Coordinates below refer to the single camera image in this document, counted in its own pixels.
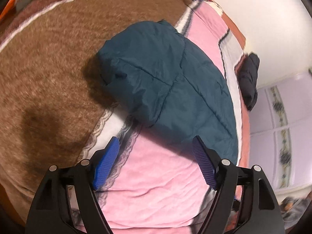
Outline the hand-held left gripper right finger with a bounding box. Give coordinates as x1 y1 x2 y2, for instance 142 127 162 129
191 135 285 234

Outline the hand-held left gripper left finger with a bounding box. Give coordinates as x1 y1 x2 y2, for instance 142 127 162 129
25 136 120 234

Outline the teal quilted jacket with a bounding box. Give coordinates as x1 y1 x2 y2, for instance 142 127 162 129
97 19 238 164

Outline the white wardrobe with ornament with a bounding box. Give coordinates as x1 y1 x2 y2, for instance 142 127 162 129
249 71 312 193

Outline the black puffer jacket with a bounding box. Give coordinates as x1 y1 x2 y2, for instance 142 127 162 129
237 53 260 111

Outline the striped brown pink blanket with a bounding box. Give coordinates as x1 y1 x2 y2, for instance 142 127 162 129
0 0 247 234

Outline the grey orange cloth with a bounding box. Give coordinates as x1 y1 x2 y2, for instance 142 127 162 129
280 195 310 228

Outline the small black flat object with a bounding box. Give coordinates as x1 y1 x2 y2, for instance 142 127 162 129
15 0 37 12

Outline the orange white plastic bag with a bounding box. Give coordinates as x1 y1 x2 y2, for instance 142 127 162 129
0 0 18 21

